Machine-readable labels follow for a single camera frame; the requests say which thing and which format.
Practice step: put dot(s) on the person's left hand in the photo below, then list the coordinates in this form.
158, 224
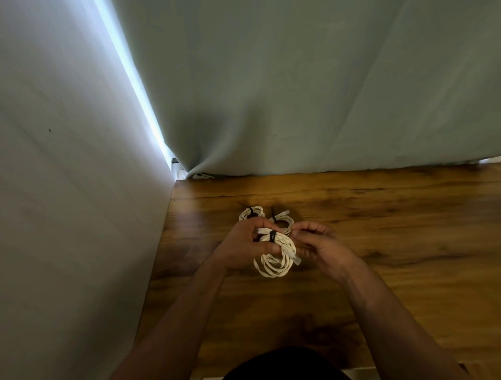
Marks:
237, 246

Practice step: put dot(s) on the person's right hand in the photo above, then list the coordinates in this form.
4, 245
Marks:
327, 250

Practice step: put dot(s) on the person's right thumb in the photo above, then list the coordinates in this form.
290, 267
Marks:
302, 235

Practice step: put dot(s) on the person's left thumb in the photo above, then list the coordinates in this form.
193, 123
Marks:
268, 248

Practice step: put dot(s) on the person's right forearm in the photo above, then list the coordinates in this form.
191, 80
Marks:
395, 329

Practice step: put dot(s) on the person's left forearm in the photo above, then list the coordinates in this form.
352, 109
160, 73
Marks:
176, 329

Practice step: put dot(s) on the person's black clothing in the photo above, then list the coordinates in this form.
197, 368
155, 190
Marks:
287, 366

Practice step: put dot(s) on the grey-green curtain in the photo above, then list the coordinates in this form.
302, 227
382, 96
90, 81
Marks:
293, 86

